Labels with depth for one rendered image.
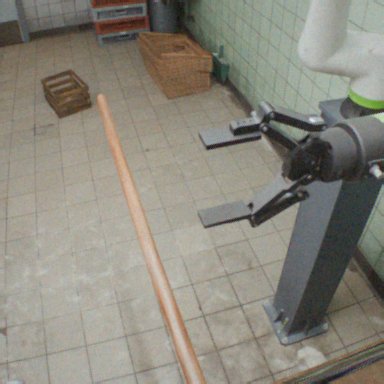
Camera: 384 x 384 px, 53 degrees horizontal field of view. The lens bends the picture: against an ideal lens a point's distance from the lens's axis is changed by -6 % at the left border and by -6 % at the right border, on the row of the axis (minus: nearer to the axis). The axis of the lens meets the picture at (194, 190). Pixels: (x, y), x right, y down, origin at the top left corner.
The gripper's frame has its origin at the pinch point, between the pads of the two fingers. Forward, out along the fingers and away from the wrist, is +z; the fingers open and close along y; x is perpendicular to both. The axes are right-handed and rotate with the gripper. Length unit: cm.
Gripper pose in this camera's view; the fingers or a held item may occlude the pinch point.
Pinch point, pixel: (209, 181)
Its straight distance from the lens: 52.4
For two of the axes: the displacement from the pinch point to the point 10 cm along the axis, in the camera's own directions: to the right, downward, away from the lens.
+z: -9.5, 2.1, -2.3
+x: -3.1, -6.5, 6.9
